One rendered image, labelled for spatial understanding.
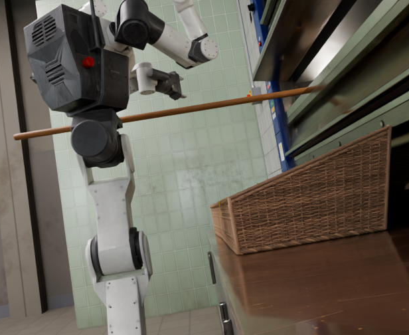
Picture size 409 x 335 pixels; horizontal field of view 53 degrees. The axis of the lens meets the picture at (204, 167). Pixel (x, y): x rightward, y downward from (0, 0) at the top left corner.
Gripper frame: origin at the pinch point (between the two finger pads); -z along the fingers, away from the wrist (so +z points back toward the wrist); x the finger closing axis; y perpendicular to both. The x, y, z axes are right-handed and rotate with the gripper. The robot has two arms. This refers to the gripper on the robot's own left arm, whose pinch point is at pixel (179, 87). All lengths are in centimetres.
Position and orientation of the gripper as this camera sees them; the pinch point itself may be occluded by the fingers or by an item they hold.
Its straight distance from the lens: 187.7
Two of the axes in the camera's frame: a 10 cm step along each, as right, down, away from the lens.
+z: -5.5, 0.0, -8.4
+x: 1.6, 9.8, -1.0
